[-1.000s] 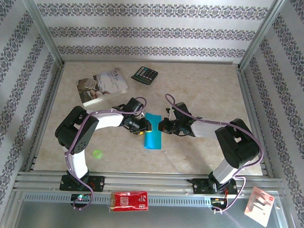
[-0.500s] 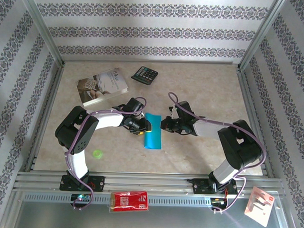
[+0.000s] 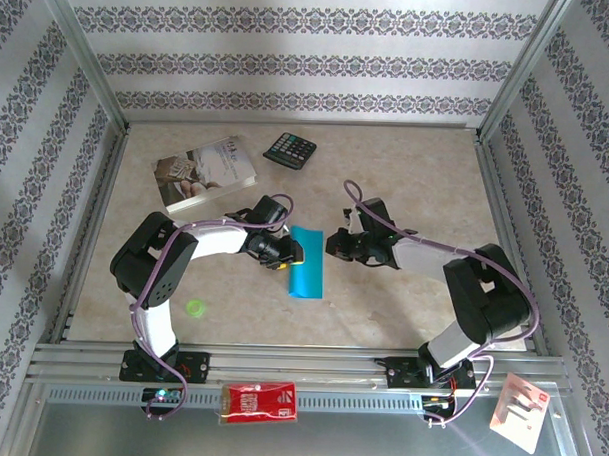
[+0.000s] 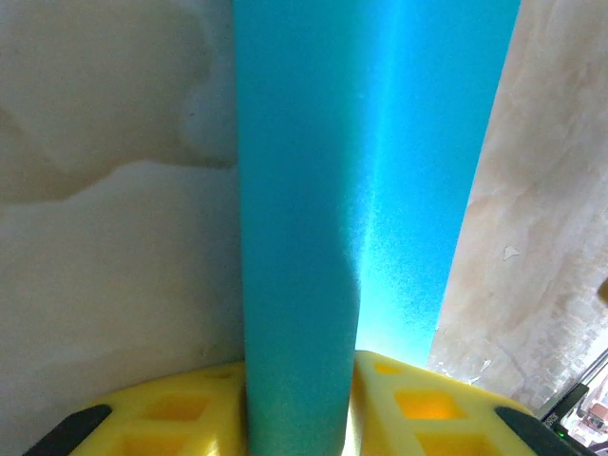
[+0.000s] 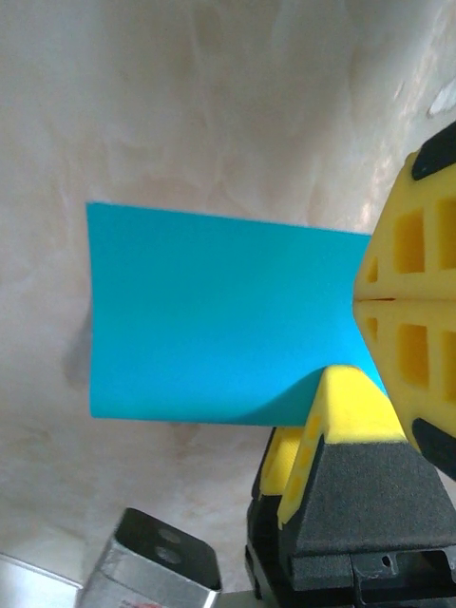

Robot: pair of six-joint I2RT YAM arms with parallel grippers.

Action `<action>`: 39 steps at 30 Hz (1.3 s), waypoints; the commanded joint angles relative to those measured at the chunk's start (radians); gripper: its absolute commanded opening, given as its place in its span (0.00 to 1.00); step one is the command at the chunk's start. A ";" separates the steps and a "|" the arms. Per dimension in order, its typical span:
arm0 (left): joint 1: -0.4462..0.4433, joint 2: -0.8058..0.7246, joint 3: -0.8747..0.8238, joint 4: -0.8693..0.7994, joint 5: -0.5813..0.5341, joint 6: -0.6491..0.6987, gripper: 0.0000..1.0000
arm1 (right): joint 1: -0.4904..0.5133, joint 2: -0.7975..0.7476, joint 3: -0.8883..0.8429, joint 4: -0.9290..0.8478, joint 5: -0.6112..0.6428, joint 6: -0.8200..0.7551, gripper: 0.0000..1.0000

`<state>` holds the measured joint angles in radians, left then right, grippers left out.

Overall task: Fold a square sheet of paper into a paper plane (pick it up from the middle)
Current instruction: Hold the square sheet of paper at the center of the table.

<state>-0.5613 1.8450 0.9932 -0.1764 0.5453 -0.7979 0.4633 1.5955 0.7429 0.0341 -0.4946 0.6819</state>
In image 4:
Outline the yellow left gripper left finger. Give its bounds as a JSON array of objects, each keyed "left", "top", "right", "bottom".
[{"left": 22, "top": 359, "right": 249, "bottom": 456}]

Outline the blue paper sheet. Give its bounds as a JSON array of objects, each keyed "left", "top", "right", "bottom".
[{"left": 231, "top": 0, "right": 523, "bottom": 456}]

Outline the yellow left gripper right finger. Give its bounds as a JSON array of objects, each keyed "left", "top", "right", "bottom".
[{"left": 348, "top": 350, "right": 598, "bottom": 456}]

